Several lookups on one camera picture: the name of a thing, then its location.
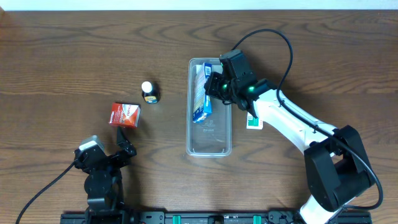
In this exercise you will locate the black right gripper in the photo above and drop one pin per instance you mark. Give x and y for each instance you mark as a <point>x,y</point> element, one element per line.
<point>214,88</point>

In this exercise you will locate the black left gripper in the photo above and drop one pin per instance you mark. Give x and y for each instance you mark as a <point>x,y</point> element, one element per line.
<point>111,157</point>

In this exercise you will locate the red medicine box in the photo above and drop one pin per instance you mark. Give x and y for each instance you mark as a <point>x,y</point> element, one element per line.
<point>125,115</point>

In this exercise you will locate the blue tall carton box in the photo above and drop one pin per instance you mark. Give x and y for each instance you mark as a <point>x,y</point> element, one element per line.
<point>201,105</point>

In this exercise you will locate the white green box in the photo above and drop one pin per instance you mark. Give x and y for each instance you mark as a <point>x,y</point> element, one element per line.
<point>253,123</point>

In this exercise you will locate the dark bottle white cap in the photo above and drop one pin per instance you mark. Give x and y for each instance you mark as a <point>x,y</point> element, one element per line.
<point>150,93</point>

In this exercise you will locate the clear plastic container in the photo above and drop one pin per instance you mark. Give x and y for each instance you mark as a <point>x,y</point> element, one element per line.
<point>212,138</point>

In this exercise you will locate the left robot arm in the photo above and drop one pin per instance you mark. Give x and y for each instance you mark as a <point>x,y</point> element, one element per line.
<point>104,185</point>

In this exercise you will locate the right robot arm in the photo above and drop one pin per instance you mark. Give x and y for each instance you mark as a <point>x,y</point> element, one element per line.
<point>336,164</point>

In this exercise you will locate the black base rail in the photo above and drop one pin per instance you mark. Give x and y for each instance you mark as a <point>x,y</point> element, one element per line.
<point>283,217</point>

